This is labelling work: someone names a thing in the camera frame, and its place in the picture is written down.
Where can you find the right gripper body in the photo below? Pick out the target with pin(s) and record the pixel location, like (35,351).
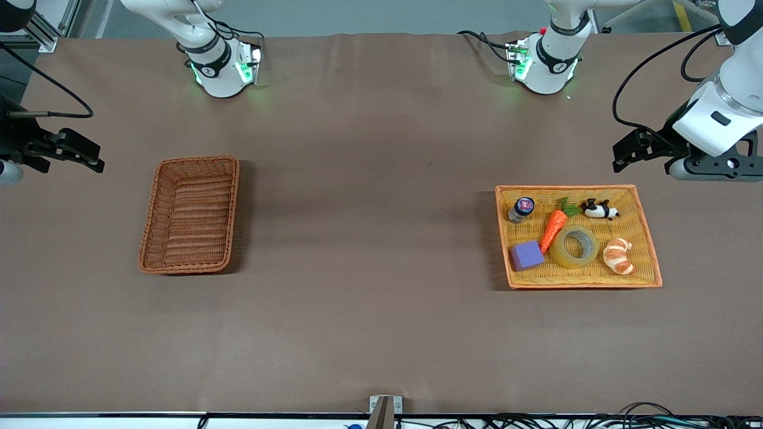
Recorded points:
(13,136)

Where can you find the clear yellowish tape roll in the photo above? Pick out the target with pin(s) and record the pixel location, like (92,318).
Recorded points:
(560,256)

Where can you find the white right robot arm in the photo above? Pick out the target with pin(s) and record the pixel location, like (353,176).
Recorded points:
(220,77)

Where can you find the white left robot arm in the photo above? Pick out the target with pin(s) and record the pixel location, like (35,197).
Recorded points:
(545,71)

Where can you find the yellow wicker basket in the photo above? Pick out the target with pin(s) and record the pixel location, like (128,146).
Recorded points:
(587,277)

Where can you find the brown wicker basket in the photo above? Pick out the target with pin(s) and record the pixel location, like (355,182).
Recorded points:
(191,217)

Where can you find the black white panda toy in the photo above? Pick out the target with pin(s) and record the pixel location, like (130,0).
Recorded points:
(599,210)

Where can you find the toy croissant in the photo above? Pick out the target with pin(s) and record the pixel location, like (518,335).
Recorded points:
(617,256)

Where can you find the orange toy carrot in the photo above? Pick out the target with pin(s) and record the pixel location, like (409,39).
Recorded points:
(551,229)

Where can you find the small jar blue lid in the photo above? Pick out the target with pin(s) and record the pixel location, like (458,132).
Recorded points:
(521,210)

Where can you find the purple foam block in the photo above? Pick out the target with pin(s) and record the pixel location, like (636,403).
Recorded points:
(527,256)

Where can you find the brown table cloth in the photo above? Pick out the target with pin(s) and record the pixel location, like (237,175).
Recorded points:
(381,310)

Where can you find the aluminium frame profile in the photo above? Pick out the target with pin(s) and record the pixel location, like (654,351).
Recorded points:
(46,36)
(722,39)

